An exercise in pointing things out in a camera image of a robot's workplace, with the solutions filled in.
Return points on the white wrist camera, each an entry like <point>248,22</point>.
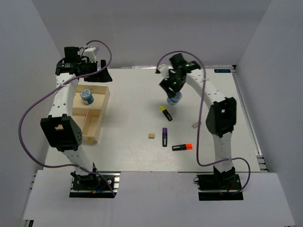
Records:
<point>164,71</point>
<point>91,53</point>

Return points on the orange cap highlighter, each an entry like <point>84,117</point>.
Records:
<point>182,147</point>

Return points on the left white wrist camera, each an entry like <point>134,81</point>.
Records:
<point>91,53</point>

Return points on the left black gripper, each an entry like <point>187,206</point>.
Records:
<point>102,76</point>

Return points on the wooden compartment tray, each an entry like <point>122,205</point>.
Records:
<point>89,117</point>

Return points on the yellow cap highlighter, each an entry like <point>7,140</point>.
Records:
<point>166,113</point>

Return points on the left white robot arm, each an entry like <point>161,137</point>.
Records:
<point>59,127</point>

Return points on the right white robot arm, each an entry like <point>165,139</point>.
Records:
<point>221,117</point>

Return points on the purple cap highlighter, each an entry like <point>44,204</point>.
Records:
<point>164,137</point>

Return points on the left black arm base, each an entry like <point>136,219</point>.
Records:
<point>91,186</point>

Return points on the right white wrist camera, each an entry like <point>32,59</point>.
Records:
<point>164,71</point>

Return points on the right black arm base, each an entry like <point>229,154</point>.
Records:
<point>219,186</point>

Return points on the grey white eraser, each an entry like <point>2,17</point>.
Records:
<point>195,125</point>

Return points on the blue slime jar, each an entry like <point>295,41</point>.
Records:
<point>87,96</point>
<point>174,100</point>

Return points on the small tan eraser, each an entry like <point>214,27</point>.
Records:
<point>151,136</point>

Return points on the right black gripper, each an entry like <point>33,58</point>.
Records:
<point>165,85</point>

